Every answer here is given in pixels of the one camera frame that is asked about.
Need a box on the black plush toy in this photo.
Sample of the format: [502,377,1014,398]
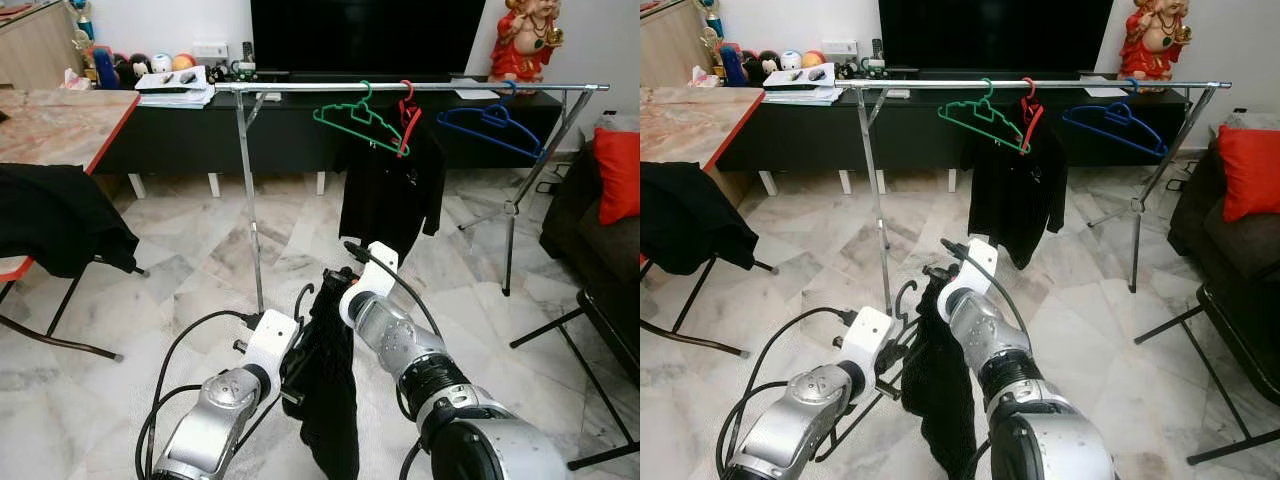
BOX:
[745,50,781,86]
[115,52,151,89]

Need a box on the silver metal clothes rack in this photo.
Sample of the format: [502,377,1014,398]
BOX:
[836,80,1234,317]
[213,82,611,314]

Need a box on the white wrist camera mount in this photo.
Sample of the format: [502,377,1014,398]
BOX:
[338,242,399,326]
[838,306,896,381]
[243,310,301,381]
[937,238,999,323]

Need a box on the red plastic hanger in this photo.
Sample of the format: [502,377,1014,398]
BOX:
[395,80,423,158]
[1018,77,1046,156]

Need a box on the black shirt yellow logo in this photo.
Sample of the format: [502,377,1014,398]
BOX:
[297,270,361,480]
[900,270,981,480]

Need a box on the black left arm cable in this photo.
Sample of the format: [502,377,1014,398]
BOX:
[135,310,263,480]
[715,306,859,480]

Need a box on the black polo shirt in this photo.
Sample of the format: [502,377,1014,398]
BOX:
[965,103,1069,269]
[338,105,448,266]

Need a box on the dark brown fabric sofa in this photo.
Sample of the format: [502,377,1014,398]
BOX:
[1168,110,1280,291]
[540,112,641,301]

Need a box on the red gold figurine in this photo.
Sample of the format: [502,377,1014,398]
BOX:
[488,0,564,84]
[1118,0,1193,81]

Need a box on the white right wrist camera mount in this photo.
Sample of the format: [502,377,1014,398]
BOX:
[937,238,999,323]
[338,242,399,326]

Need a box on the green plastic hanger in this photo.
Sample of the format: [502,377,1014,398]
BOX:
[312,80,411,158]
[937,78,1034,156]

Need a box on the black garment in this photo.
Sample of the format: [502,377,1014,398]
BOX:
[640,160,761,276]
[0,163,141,280]

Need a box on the black folding chair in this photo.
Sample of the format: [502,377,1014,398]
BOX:
[1135,280,1280,466]
[510,285,641,471]

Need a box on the blue plastic hanger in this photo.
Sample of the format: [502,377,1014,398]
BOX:
[436,80,548,163]
[1062,78,1171,159]

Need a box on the stack of white papers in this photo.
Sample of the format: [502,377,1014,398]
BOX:
[135,65,216,108]
[763,63,844,106]

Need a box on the black TV cabinet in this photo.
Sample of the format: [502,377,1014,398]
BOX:
[95,85,579,199]
[715,82,1201,197]

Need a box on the red pillow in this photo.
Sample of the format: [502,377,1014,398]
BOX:
[593,127,641,226]
[1217,125,1280,223]

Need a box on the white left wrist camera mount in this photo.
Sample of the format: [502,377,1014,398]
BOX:
[838,306,896,381]
[243,310,301,381]

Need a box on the marble red-edged folding table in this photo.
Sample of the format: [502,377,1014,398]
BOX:
[0,88,151,361]
[640,85,776,358]

